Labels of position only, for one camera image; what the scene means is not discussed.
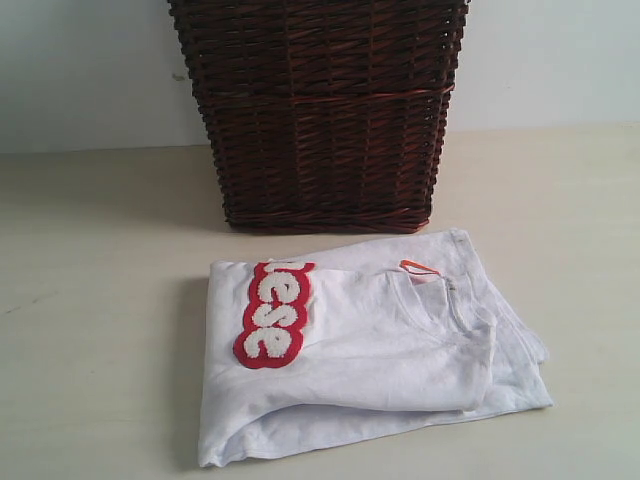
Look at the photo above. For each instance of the white t-shirt red lettering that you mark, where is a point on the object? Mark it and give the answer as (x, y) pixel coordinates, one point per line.
(339, 347)

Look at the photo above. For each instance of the dark brown wicker basket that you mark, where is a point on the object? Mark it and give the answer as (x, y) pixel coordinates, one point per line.
(323, 115)

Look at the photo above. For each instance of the orange tape label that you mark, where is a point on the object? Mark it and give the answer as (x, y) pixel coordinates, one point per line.
(419, 274)

